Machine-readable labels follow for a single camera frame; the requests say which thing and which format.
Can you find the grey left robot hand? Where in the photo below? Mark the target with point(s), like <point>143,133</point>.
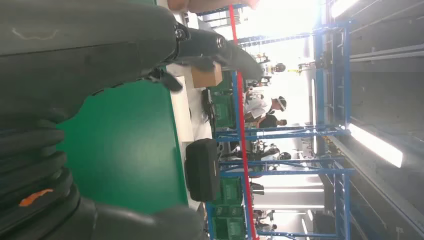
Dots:
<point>82,49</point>

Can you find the green table mat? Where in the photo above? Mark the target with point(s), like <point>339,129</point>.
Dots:
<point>126,142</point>

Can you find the brown cardboard box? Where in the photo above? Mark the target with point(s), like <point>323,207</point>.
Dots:
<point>207,79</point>

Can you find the person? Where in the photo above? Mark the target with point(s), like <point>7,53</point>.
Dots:
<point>270,122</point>
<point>205,5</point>
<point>276,68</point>
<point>265,222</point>
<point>258,102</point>

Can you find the white table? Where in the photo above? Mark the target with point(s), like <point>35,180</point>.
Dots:
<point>200,127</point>

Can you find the green plastic crate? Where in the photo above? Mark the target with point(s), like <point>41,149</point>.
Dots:
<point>224,111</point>
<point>228,225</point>
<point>230,191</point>

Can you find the black carrying case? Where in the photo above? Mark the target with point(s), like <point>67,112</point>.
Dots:
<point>202,169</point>

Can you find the red barrier tape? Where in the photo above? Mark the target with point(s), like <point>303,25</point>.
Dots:
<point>243,139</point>

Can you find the white humanoid robot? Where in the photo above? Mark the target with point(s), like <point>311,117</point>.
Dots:
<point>271,154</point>

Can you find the blue metal rack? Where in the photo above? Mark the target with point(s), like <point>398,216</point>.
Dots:
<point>319,99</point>

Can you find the ceiling light strip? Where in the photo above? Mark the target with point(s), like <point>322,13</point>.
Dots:
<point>374,145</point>

